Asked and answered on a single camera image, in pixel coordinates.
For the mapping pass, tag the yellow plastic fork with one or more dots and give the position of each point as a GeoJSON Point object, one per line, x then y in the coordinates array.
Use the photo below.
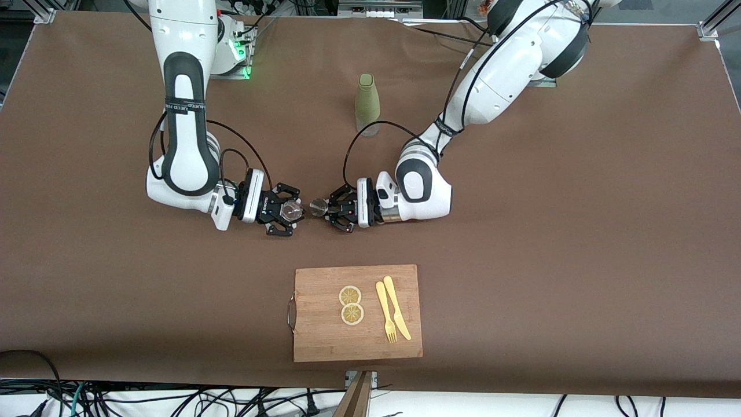
{"type": "Point", "coordinates": [383, 302]}

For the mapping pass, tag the green sleeved glass bottle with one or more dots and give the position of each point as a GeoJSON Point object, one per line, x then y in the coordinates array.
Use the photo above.
{"type": "Point", "coordinates": [367, 98]}

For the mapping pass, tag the aluminium frame profile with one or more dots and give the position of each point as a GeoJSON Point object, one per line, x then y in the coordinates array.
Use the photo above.
{"type": "Point", "coordinates": [45, 13]}
{"type": "Point", "coordinates": [715, 26]}

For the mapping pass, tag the metal bracket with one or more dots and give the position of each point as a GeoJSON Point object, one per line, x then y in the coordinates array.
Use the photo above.
{"type": "Point", "coordinates": [372, 377]}

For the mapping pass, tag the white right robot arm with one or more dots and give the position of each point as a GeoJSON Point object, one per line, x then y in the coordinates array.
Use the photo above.
{"type": "Point", "coordinates": [185, 145]}

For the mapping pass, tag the metal double jigger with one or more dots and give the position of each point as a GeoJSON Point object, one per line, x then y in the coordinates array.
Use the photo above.
{"type": "Point", "coordinates": [317, 207]}

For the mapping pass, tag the wooden beam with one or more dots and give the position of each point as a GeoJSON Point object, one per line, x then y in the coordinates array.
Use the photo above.
{"type": "Point", "coordinates": [356, 402]}

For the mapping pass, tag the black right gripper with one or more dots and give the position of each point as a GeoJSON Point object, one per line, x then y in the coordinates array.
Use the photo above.
{"type": "Point", "coordinates": [270, 206]}

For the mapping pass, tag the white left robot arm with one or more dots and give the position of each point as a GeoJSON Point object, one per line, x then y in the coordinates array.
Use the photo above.
{"type": "Point", "coordinates": [498, 75]}

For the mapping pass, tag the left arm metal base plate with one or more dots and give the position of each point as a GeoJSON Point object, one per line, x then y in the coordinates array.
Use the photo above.
{"type": "Point", "coordinates": [547, 83]}

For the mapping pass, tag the grey metal rack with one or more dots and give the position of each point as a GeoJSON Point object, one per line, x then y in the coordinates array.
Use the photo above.
{"type": "Point", "coordinates": [379, 8]}

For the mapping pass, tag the yellow plastic knife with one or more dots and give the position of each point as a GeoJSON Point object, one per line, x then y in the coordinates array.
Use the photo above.
{"type": "Point", "coordinates": [396, 310]}

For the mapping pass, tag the wooden cutting board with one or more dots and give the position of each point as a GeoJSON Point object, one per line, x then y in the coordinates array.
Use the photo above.
{"type": "Point", "coordinates": [324, 336]}

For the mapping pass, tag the brown table cover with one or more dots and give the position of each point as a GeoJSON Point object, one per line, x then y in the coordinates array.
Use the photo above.
{"type": "Point", "coordinates": [579, 260]}

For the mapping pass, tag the small clear glass cup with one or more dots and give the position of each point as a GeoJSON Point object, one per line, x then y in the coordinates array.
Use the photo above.
{"type": "Point", "coordinates": [291, 211]}

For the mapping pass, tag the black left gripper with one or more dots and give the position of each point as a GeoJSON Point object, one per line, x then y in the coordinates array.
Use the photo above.
{"type": "Point", "coordinates": [346, 209]}

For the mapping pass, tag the lemon slice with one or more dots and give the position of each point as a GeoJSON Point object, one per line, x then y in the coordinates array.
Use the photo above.
{"type": "Point", "coordinates": [352, 314]}
{"type": "Point", "coordinates": [349, 296]}

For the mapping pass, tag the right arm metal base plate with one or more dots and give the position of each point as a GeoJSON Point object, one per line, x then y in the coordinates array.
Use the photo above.
{"type": "Point", "coordinates": [246, 58]}

